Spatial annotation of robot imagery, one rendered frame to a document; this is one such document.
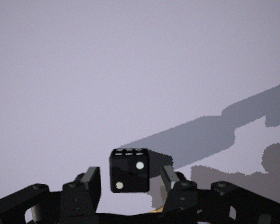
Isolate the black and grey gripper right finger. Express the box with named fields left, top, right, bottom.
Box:
left=155, top=165, right=280, bottom=224

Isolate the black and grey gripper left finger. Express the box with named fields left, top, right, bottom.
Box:
left=0, top=167, right=101, bottom=224

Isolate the tan flat mat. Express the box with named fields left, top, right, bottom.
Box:
left=150, top=205, right=164, bottom=212

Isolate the black die with white pips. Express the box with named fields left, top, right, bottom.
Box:
left=109, top=148, right=150, bottom=193

